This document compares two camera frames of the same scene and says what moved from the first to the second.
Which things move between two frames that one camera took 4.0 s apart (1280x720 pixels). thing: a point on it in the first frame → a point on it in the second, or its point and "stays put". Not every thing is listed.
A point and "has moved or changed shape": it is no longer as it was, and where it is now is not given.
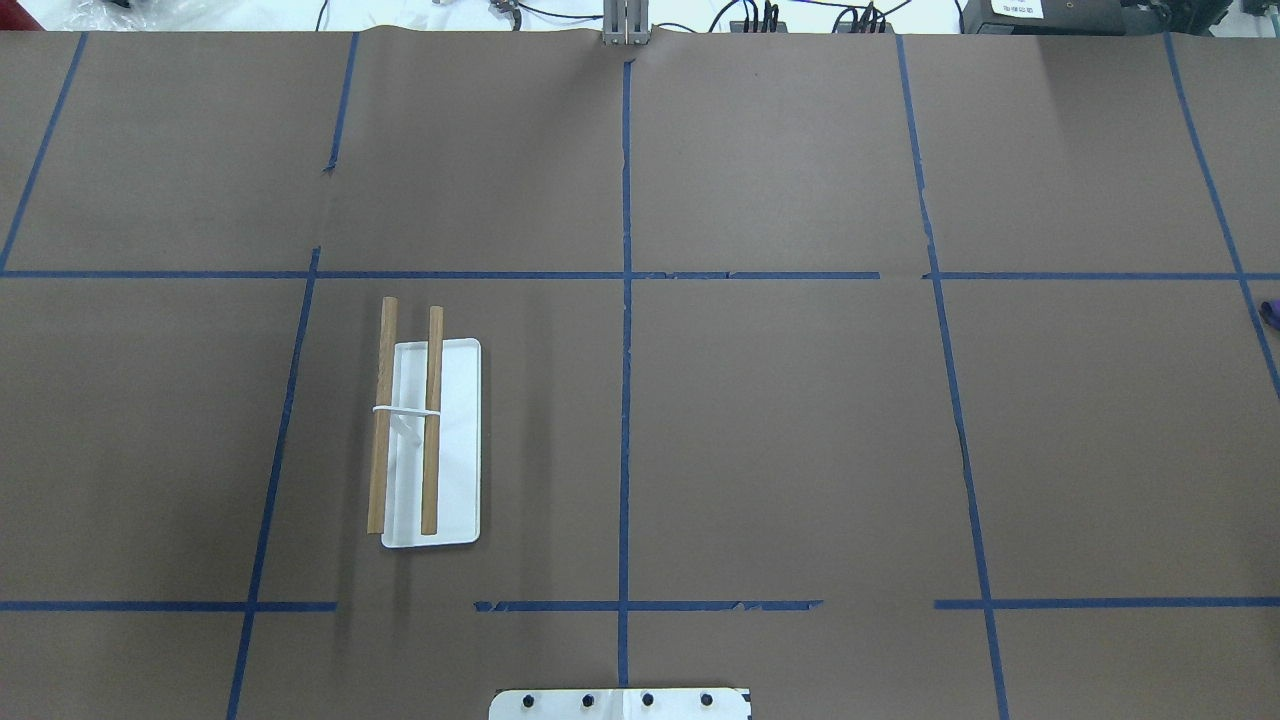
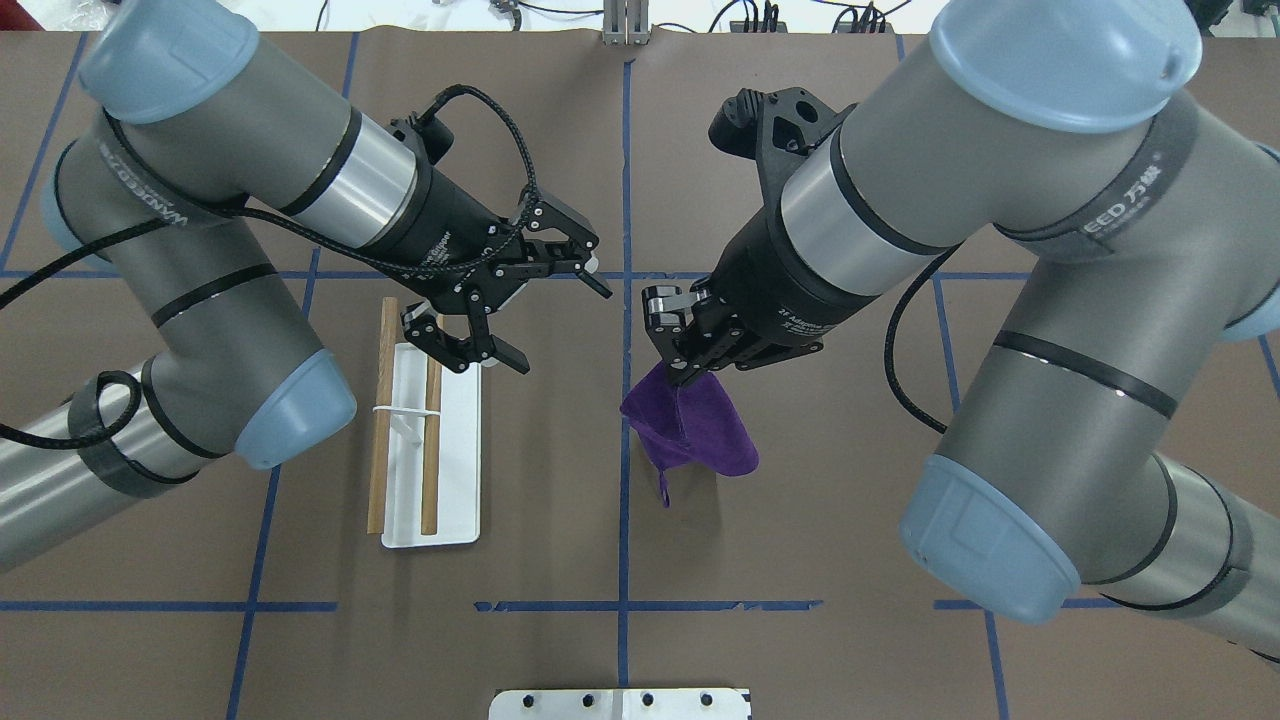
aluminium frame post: x=625 y=22 stays put
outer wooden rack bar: x=380 y=475 stays put
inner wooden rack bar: x=431 y=483 stays put
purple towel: x=1270 y=312 has moved or changed shape
